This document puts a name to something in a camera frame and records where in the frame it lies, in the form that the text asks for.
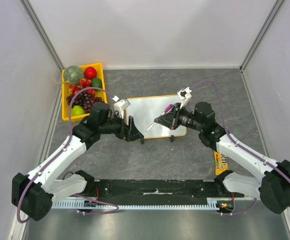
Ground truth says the yellow candy packet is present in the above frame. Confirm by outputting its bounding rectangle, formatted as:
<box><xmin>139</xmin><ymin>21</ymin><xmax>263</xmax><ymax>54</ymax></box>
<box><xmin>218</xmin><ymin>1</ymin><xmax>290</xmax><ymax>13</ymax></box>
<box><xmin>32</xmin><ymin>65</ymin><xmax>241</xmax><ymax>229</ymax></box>
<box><xmin>214</xmin><ymin>151</ymin><xmax>229</xmax><ymax>176</ymax></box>

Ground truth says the yellow plastic bin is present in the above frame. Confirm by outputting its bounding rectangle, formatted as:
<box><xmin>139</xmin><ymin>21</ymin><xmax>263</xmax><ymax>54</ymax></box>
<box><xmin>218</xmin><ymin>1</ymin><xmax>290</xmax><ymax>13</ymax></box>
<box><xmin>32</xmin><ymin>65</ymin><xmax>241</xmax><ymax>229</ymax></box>
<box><xmin>62</xmin><ymin>63</ymin><xmax>108</xmax><ymax>122</ymax></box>

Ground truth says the green melon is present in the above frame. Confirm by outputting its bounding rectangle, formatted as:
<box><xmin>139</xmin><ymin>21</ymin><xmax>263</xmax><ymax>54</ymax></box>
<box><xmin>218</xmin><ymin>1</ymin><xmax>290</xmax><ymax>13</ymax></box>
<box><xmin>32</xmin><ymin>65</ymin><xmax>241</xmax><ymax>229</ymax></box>
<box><xmin>63</xmin><ymin>65</ymin><xmax>84</xmax><ymax>85</ymax></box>

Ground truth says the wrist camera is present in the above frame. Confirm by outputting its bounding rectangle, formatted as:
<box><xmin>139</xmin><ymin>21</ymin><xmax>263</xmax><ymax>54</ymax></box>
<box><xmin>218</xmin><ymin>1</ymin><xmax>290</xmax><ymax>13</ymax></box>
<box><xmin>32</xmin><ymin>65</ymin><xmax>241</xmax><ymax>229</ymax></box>
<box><xmin>177</xmin><ymin>87</ymin><xmax>192</xmax><ymax>108</ymax></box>
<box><xmin>112</xmin><ymin>96</ymin><xmax>130</xmax><ymax>119</ymax></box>

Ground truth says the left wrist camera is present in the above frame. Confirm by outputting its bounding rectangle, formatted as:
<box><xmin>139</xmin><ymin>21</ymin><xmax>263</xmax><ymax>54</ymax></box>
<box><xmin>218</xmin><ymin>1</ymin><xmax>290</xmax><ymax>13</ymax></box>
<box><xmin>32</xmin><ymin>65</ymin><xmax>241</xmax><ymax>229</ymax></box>
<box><xmin>112</xmin><ymin>96</ymin><xmax>130</xmax><ymax>119</ymax></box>

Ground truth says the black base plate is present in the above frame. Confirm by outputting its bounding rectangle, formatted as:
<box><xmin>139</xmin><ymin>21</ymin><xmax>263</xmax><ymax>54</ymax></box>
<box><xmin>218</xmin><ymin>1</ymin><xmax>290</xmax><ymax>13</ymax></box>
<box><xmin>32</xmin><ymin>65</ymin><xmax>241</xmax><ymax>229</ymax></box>
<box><xmin>83</xmin><ymin>179</ymin><xmax>233</xmax><ymax>206</ymax></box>

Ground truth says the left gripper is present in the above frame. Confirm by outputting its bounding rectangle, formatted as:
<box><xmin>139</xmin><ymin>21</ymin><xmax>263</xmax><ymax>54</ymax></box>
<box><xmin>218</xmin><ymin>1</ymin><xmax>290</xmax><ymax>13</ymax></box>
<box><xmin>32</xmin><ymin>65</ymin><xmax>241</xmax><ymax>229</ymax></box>
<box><xmin>99</xmin><ymin>111</ymin><xmax>143</xmax><ymax>142</ymax></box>

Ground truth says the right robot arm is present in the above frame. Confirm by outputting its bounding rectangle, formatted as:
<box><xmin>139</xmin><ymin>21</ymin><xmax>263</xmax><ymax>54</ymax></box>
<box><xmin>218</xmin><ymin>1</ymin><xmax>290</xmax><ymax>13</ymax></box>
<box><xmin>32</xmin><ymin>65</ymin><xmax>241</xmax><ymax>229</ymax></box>
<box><xmin>154</xmin><ymin>102</ymin><xmax>290</xmax><ymax>214</ymax></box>

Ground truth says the purple grape bunch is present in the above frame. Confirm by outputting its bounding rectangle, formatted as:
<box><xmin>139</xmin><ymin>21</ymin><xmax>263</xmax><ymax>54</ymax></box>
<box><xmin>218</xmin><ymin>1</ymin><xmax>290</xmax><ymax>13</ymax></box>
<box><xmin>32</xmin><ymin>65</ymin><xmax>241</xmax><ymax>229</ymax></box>
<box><xmin>72</xmin><ymin>89</ymin><xmax>104</xmax><ymax>114</ymax></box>

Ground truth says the light green apple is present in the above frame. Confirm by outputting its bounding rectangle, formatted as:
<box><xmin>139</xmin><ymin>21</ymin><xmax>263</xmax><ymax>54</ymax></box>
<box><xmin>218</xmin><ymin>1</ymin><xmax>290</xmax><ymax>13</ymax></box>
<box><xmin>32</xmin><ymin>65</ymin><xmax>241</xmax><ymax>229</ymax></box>
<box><xmin>71</xmin><ymin>105</ymin><xmax>85</xmax><ymax>117</ymax></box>

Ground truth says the white cable duct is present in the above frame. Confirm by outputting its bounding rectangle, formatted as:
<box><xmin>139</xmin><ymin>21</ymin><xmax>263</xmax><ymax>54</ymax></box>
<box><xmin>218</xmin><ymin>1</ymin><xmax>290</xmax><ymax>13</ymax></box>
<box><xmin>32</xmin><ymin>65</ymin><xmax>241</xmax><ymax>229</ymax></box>
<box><xmin>52</xmin><ymin>198</ymin><xmax>232</xmax><ymax>211</ymax></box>

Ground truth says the red apple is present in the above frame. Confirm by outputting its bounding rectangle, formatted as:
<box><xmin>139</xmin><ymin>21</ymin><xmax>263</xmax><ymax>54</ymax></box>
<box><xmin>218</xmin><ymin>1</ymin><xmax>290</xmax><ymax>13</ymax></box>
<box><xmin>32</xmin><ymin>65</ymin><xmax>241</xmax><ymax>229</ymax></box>
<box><xmin>84</xmin><ymin>66</ymin><xmax>97</xmax><ymax>80</ymax></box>

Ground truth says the dark green lime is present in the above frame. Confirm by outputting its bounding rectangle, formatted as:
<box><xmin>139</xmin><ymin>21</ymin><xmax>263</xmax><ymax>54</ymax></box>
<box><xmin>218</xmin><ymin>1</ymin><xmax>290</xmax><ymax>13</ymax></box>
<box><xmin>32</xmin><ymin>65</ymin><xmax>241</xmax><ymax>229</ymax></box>
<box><xmin>91</xmin><ymin>77</ymin><xmax>103</xmax><ymax>89</ymax></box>

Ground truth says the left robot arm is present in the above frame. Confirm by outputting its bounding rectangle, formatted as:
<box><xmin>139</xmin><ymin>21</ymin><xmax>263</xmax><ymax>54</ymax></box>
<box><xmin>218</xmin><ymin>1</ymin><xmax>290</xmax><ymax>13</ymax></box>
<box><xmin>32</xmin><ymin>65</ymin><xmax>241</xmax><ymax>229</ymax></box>
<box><xmin>12</xmin><ymin>99</ymin><xmax>144</xmax><ymax>223</ymax></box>

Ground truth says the pink capped whiteboard marker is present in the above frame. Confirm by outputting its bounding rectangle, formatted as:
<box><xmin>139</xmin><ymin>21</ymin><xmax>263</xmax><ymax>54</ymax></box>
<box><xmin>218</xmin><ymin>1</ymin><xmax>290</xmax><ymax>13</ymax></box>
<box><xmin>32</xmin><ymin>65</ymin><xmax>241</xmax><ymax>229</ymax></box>
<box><xmin>146</xmin><ymin>103</ymin><xmax>173</xmax><ymax>133</ymax></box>

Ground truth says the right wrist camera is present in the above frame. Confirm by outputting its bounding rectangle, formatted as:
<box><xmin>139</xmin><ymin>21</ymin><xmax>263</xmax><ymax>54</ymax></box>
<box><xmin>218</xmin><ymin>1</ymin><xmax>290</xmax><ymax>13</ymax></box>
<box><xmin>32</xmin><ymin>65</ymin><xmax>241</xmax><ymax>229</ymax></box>
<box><xmin>177</xmin><ymin>87</ymin><xmax>192</xmax><ymax>108</ymax></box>

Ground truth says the yellow framed whiteboard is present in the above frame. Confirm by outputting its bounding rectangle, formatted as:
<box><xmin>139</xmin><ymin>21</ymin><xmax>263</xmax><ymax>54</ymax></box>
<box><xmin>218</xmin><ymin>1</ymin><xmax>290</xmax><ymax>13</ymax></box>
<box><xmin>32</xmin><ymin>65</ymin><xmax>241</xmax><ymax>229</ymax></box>
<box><xmin>124</xmin><ymin>94</ymin><xmax>187</xmax><ymax>140</ymax></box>

